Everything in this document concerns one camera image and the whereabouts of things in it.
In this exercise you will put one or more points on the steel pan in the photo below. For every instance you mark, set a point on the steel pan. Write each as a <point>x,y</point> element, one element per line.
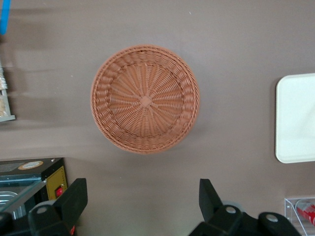
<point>9,202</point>

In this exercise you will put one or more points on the brown round wicker basket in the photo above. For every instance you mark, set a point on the brown round wicker basket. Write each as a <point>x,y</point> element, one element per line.
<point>145,100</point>

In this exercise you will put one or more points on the puffed rice snack bag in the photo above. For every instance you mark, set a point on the puffed rice snack bag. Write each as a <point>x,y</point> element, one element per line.
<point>2,78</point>

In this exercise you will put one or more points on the black yellow food warmer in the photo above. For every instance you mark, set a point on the black yellow food warmer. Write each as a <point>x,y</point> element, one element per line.
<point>53,169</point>

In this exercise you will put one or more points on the beige rectangular tray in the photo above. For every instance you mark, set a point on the beige rectangular tray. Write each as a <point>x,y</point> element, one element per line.
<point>297,118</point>

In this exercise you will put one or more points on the clear acrylic bottle rack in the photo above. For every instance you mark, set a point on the clear acrylic bottle rack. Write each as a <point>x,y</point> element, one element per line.
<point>290,209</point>

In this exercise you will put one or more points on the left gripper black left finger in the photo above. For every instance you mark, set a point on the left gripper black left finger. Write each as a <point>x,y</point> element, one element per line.
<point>61,209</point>

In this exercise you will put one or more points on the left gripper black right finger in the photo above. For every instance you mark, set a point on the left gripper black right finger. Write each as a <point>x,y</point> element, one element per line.
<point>221,221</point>

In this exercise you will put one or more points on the grey tray with snacks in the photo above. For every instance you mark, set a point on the grey tray with snacks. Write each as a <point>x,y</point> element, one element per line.
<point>7,118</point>

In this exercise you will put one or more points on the blue plastic object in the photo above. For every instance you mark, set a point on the blue plastic object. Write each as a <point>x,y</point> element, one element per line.
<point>4,17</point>

